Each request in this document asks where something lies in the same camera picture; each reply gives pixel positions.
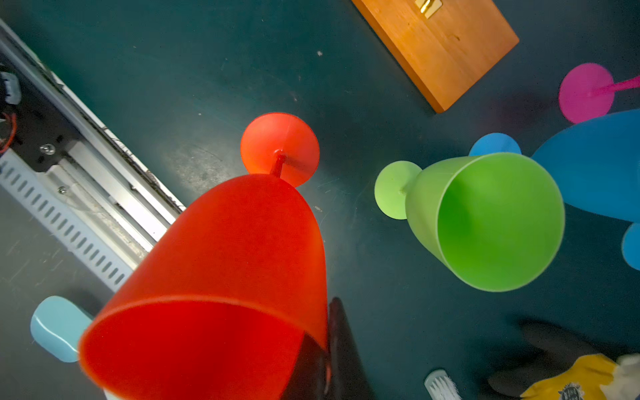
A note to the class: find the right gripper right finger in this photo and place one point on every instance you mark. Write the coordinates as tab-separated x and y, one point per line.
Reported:
348	379

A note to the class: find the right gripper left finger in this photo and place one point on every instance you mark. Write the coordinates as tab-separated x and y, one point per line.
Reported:
309	377

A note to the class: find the red wine glass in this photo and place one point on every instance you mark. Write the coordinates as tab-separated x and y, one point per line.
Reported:
220	307

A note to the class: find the green wine glass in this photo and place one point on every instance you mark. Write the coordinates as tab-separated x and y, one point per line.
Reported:
496	221

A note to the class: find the blue wine glass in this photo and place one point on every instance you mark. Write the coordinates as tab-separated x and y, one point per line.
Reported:
593	166
631	246

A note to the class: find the pink wine glass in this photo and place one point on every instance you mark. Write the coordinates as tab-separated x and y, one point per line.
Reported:
588	91

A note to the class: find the white cleaning brush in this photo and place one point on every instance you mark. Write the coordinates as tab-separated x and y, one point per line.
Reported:
440	386

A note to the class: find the yellow black work glove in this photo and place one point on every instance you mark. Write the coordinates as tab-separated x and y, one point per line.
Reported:
568	367

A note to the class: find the aluminium rail base frame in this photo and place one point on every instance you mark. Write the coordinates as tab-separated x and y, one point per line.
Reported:
100	164

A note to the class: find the wooden base wire glass rack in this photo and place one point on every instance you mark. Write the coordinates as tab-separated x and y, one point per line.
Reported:
445	47

